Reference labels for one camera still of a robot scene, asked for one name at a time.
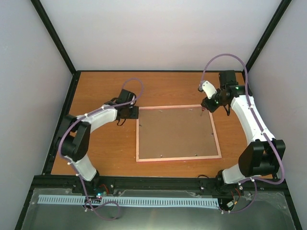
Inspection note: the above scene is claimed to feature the pink picture frame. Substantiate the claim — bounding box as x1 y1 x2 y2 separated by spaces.
135 104 222 162

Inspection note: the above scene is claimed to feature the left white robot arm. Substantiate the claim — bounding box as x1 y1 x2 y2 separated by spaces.
54 89 139 193

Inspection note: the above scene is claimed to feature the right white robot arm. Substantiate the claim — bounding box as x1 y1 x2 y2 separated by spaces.
198 70 286 187

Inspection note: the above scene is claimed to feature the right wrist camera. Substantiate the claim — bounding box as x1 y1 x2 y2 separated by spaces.
198 80 217 99

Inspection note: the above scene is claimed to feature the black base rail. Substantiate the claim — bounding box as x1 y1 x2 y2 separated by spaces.
33 175 287 192

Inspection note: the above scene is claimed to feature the black enclosure frame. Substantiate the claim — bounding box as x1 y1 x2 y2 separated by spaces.
14 0 303 230

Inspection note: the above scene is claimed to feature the light blue cable duct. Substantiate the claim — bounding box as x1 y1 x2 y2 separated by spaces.
37 195 219 209

